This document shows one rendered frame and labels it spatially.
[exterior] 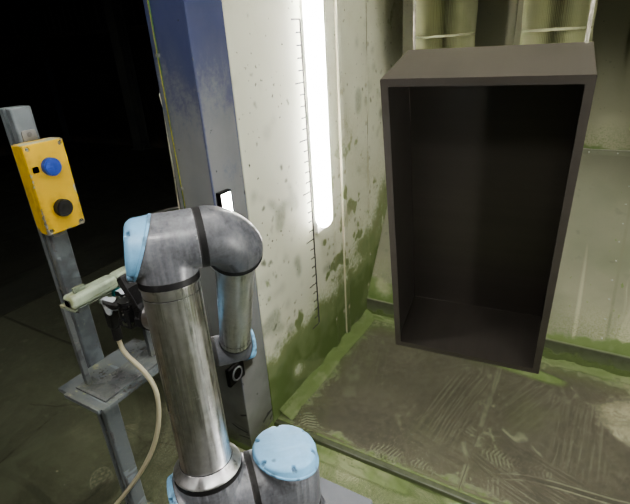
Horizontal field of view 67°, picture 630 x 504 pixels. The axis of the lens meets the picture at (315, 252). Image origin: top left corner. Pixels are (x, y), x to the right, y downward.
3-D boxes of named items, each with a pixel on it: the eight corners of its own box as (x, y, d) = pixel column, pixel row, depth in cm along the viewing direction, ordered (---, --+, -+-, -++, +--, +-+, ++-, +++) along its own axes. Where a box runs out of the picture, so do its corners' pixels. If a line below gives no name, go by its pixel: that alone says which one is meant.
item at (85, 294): (90, 362, 140) (69, 294, 130) (79, 357, 142) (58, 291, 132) (203, 289, 177) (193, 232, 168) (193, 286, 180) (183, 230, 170)
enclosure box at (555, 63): (414, 295, 243) (408, 49, 174) (542, 316, 219) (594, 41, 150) (395, 344, 218) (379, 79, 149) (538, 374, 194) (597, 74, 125)
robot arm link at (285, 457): (330, 511, 112) (327, 457, 105) (260, 537, 107) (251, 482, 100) (309, 462, 125) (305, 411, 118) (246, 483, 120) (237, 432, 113)
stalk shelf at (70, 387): (135, 340, 176) (134, 337, 176) (179, 357, 165) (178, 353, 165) (58, 391, 152) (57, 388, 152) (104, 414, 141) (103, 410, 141)
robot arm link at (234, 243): (257, 184, 92) (249, 331, 147) (192, 194, 88) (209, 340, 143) (273, 231, 86) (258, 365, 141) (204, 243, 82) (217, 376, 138)
